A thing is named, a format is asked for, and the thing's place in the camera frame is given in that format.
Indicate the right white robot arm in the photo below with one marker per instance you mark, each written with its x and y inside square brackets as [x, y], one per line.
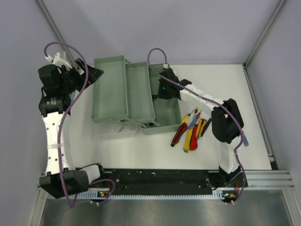
[226, 120]

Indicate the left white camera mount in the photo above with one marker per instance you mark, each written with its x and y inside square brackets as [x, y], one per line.
[59, 60]

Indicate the yellow utility knife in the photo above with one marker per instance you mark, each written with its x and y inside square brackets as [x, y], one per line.
[186, 147]

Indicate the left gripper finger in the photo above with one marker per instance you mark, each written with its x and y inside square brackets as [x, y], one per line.
[81, 66]
[93, 75]

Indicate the grey slotted cable duct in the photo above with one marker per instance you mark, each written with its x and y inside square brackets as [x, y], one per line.
[96, 195]

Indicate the black handle hammer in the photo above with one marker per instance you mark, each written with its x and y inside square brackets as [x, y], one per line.
[205, 127]

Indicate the large red utility knife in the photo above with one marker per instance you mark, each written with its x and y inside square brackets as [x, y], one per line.
[183, 127]

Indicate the blue red precision screwdriver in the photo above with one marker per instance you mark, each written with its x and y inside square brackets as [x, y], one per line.
[194, 121]

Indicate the aluminium frame rail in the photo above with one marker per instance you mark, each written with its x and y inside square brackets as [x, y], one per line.
[78, 180]

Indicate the small red utility knife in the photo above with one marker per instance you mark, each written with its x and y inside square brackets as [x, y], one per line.
[193, 139]

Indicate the green cantilever tool box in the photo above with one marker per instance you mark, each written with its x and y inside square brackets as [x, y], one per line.
[122, 100]

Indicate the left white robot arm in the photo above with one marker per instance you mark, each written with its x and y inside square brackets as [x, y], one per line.
[60, 81]

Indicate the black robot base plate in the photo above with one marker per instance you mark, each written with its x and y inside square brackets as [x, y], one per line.
[170, 180]

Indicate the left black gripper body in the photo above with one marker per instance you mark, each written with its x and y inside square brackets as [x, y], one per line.
[72, 80]

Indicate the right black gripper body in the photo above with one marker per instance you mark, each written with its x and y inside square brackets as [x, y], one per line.
[162, 90]

